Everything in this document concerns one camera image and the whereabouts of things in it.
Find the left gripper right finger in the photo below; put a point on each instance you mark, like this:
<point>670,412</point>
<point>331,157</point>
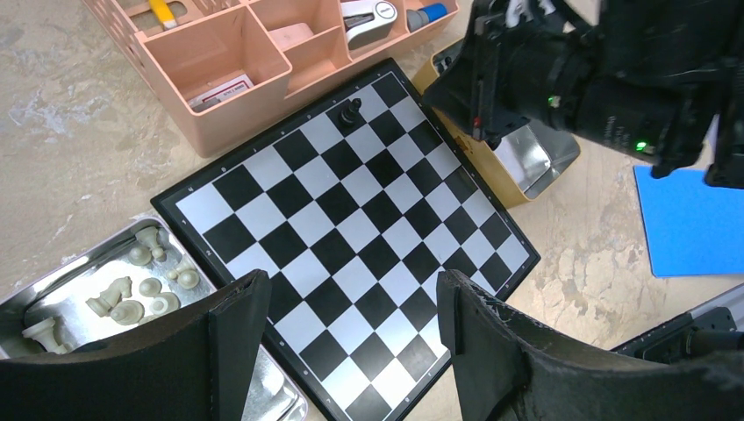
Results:
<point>509,366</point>

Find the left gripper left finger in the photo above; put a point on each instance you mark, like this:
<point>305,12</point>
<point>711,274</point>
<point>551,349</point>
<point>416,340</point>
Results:
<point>195,363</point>

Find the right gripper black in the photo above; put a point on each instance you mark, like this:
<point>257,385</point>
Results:
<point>467,91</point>

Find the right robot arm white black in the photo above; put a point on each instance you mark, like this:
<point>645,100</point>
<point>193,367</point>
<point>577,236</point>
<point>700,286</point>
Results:
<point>647,79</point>

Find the pile of white chess pieces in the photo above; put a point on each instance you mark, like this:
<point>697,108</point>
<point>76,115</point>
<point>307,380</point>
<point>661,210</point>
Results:
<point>136,275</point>

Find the black white chess board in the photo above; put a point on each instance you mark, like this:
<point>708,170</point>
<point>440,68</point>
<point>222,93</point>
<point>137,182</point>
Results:
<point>352,225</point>

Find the blue grey small object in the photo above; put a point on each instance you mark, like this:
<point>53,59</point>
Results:
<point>416,19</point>

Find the silver metal tin tray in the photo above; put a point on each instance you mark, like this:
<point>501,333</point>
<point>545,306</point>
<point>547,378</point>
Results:
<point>272,395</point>

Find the white stapler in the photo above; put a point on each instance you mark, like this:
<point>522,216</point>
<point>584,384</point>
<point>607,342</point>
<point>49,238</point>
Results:
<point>367,21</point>

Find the pink eraser block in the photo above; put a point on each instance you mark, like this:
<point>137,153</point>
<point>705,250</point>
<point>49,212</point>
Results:
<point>288,36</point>

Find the blue foam pad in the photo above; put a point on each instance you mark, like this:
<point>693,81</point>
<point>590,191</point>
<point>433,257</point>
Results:
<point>691,228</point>

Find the white staples box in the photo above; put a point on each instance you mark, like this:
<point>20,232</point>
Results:
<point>220,93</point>

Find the peach plastic desk organizer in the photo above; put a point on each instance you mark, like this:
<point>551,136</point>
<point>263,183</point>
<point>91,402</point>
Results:
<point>215,41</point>

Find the yellow white pen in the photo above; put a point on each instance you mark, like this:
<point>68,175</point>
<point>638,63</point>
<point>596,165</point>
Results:
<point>162,12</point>

